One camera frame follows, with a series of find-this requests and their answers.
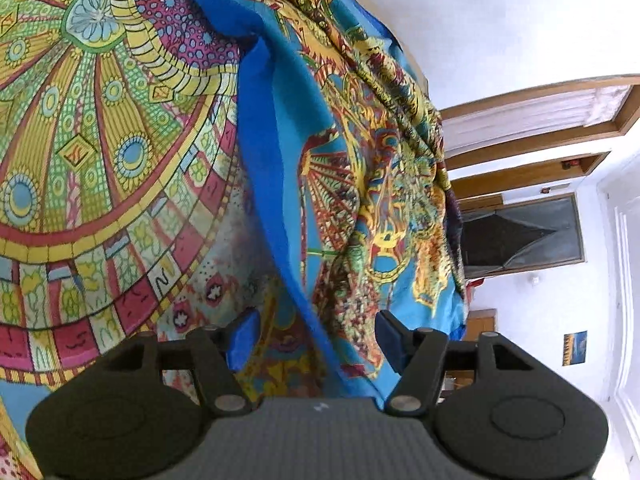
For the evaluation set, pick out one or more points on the white panelled door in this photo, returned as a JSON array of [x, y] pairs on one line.
[[625, 285]]

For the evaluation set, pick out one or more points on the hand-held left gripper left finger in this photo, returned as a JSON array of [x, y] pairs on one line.
[[242, 342]]

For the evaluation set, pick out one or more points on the small wall picture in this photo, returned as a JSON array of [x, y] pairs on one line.
[[575, 349]]

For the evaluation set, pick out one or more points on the colourful printed blue cloth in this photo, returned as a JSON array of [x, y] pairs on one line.
[[200, 160]]

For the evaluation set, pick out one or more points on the wooden door frame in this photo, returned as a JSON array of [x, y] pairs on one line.
[[525, 105]]

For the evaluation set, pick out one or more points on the red tassel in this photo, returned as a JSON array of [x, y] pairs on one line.
[[475, 283]]

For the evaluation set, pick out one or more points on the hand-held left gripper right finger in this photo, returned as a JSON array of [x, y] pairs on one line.
[[391, 342]]

